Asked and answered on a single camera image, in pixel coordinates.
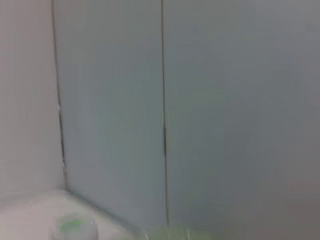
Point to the clear green-label water bottle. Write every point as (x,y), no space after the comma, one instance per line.
(75,230)

